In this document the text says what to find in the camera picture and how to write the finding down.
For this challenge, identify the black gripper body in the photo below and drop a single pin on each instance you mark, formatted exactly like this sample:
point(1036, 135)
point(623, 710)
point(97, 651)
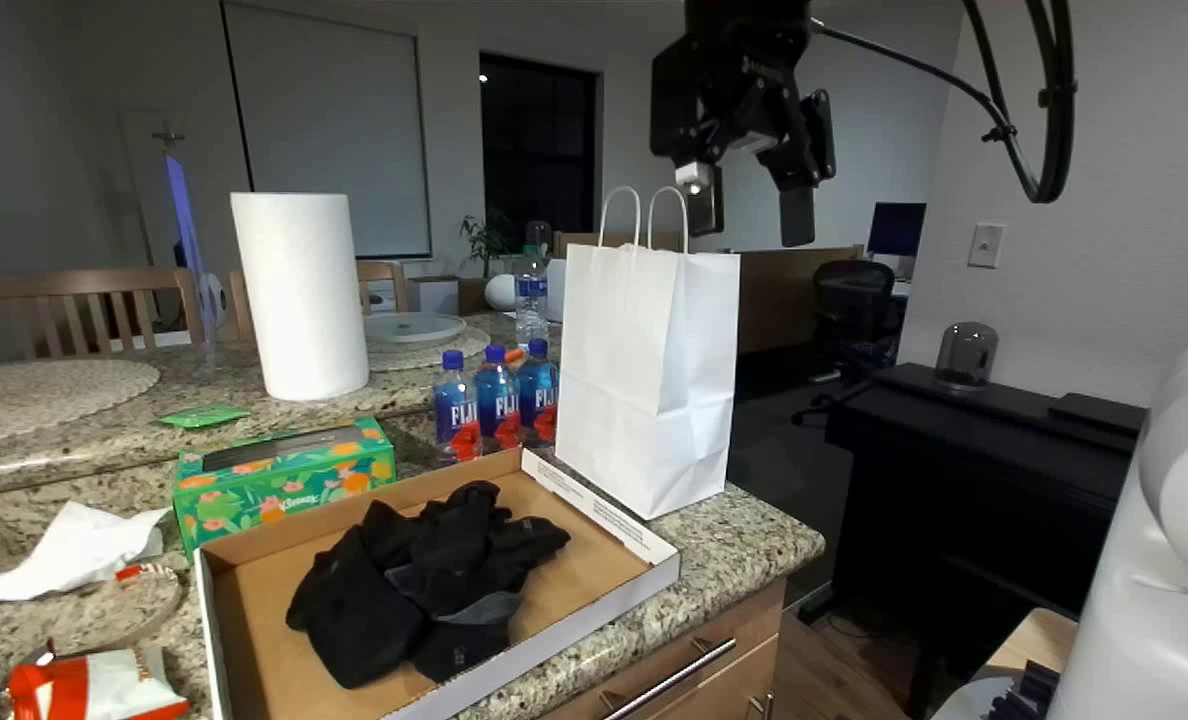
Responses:
point(730, 76)

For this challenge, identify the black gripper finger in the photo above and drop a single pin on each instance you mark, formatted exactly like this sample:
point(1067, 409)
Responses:
point(703, 200)
point(797, 219)

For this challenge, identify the white paper bag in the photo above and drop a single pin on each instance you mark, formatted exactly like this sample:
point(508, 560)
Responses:
point(651, 364)

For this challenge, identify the black socks pile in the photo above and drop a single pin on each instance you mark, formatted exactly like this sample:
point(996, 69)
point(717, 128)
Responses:
point(435, 590)

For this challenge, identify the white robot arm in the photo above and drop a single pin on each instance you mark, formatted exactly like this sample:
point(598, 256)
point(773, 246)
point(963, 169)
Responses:
point(1130, 657)

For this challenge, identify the computer monitor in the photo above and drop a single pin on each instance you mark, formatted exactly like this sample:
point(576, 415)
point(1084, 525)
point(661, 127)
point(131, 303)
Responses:
point(898, 230)

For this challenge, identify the black office chair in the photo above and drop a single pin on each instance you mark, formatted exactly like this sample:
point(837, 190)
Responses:
point(855, 328)

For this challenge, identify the water bottle right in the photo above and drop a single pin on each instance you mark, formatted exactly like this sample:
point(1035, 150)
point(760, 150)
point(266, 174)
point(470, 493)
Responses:
point(538, 392)

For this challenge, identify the water bottle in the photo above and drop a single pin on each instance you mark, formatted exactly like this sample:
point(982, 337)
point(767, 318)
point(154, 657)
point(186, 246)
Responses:
point(538, 392)
point(498, 396)
point(455, 409)

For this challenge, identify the water bottle middle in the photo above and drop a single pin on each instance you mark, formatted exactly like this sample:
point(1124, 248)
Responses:
point(498, 396)

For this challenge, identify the water bottle left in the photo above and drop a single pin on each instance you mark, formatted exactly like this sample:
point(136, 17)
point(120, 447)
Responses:
point(455, 409)

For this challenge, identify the glass plate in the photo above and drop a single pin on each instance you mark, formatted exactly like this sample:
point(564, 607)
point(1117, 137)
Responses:
point(412, 326)

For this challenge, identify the white paper towel roll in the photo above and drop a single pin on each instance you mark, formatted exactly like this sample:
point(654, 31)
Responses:
point(300, 286)

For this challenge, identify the green sponge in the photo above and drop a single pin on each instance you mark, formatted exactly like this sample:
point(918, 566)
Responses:
point(203, 419)

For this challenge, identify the green tissue box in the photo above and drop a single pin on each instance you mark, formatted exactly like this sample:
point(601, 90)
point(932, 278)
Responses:
point(269, 476)

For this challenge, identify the cardboard tray box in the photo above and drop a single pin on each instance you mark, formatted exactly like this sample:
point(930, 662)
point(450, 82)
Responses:
point(260, 668)

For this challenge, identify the wooden chair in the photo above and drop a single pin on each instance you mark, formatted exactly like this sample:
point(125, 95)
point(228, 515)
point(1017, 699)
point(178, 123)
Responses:
point(97, 310)

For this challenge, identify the crumpled white napkin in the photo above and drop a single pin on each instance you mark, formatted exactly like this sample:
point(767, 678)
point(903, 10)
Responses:
point(83, 545)

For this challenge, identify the round woven placemat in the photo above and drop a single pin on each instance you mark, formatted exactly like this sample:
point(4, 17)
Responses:
point(47, 392)

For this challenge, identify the orange white wrapper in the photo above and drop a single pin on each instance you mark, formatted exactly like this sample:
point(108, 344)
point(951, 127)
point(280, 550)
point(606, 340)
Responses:
point(92, 684)

